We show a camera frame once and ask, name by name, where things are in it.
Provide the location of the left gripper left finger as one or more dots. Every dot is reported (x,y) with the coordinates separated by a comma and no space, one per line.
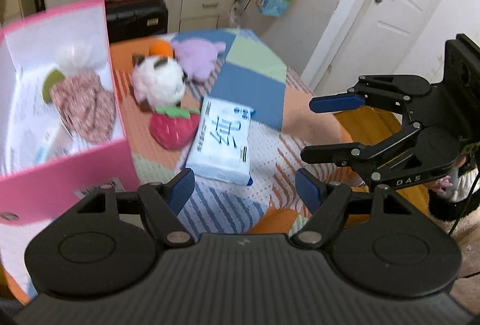
(161,205)

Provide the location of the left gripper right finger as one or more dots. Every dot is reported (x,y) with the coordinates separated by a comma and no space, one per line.
(327,204)

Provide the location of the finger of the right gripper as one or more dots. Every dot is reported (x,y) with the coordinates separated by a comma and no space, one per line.
(338,154)
(336,103)

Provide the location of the strawberry plush toy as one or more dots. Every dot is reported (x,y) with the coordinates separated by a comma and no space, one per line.
(174,127)

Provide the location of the large blue tissue pack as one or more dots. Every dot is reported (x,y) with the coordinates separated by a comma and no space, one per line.
(220,149)

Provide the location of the floral fabric pouch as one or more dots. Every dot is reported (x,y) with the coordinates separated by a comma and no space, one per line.
(85,107)

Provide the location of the panda plush toy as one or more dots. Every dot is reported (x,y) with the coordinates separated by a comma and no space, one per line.
(157,81)

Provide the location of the small white tissue pack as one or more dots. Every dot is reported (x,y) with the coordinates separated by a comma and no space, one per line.
(55,143)

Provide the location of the purple plush toy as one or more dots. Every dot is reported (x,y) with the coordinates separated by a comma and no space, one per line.
(197,57)

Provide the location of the orange plush ball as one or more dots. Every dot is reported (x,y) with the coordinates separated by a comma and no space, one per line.
(161,48)

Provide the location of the person's right hand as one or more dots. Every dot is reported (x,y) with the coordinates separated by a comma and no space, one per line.
(440,186)

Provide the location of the patchwork tablecloth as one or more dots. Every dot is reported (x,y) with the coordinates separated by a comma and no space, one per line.
(259,120)

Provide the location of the pink storage box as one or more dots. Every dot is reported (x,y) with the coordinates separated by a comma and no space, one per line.
(30,48)

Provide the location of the white door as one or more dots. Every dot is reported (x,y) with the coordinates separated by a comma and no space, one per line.
(365,38)

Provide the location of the black suitcase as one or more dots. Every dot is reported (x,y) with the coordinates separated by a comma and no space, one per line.
(131,19)

